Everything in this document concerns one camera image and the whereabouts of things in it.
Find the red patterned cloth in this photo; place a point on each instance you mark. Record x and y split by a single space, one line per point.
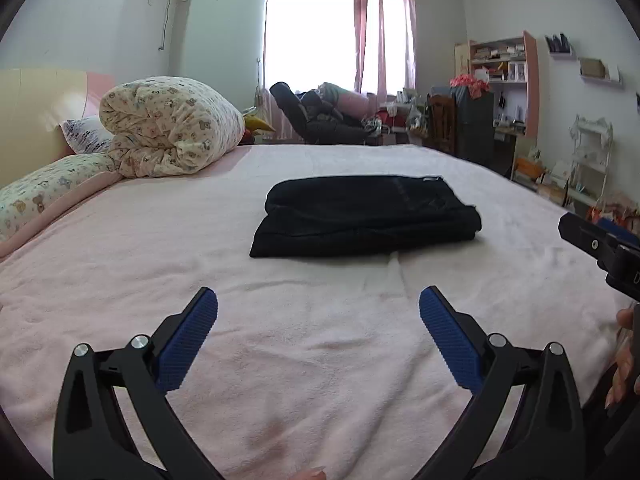
470 82

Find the pink window curtain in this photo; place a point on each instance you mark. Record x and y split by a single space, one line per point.
367 25

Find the yellow plush toy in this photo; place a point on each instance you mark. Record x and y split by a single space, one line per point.
257 122

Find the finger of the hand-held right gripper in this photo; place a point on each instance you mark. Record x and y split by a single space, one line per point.
585 237

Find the black pants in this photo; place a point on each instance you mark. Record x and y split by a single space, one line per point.
350 220

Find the white metal rack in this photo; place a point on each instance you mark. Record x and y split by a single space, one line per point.
592 127

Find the wooden chair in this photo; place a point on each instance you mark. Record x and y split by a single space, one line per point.
442 120

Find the long white wall shelf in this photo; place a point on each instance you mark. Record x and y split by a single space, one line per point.
600 77

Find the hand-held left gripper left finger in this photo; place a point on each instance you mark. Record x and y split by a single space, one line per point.
187 340

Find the bright window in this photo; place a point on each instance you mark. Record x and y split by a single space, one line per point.
310 35

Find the black recliner chair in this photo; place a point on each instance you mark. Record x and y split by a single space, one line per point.
320 132

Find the pink bed blanket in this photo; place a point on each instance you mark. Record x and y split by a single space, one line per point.
300 310

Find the small purple print pillow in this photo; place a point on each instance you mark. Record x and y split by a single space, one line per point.
85 135

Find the small white wall shelf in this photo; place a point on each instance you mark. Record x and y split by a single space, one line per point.
560 52

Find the person's right hand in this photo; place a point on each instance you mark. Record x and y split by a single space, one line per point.
625 360

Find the long bear print pillow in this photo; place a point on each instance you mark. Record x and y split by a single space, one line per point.
45 185

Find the pink and white bookshelf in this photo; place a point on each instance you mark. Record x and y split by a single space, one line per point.
531 85

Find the pile of household clutter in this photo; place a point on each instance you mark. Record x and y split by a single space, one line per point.
400 115

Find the rolled bear print quilt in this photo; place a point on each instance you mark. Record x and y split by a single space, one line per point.
170 125

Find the pile of clothes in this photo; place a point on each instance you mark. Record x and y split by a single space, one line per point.
320 102

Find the black cabinet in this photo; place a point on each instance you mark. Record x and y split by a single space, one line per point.
472 125

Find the person's dark clothing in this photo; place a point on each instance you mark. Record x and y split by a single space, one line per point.
605 435

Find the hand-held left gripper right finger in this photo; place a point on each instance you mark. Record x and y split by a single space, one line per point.
450 340

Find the person's left hand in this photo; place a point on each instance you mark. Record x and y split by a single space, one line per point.
310 475

